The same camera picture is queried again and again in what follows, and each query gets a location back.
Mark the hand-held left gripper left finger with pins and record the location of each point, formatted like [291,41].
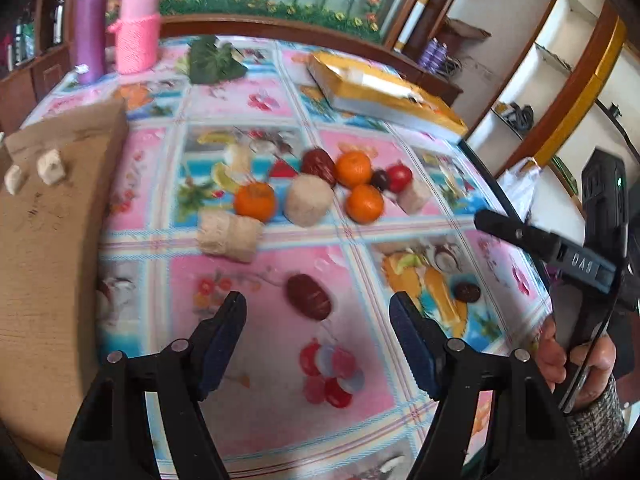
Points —
[225,345]

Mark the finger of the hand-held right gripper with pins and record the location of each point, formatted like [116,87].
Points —
[520,236]

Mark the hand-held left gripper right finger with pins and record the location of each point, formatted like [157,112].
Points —
[410,347]

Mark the dark brown round fruit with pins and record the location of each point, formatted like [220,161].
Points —
[467,291]

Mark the red date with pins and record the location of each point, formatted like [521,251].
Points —
[307,297]
[318,166]

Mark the red cherry tomato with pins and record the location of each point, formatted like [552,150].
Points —
[401,177]

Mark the orange tangerine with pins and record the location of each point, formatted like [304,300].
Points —
[365,203]
[353,168]
[255,201]

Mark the dark round plum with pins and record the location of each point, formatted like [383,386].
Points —
[380,180]

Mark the brown cardboard tray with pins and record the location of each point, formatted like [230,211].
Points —
[50,270]

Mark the person's right forearm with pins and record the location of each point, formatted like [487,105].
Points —
[595,432]

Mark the person's right hand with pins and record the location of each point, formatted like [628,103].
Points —
[551,357]

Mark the white plastic bag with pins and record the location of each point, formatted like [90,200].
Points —
[520,185]

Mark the fruit-printed pink tablecloth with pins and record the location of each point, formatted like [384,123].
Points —
[280,360]

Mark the dark object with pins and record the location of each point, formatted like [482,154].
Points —
[517,116]

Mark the wooden shelf unit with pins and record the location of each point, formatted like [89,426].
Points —
[575,25]

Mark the small purple bottle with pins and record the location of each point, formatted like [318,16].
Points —
[427,54]
[440,52]

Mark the white and yellow rolled poster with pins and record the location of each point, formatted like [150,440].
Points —
[422,5]

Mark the green leafy vegetable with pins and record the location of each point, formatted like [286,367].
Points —
[212,62]

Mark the pink knit-covered jar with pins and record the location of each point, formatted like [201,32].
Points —
[135,40]

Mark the wooden cabinet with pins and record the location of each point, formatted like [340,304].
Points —
[45,70]

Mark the tall purple bottle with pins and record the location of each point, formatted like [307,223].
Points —
[92,25]

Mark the steel thermos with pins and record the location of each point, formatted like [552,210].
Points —
[59,20]

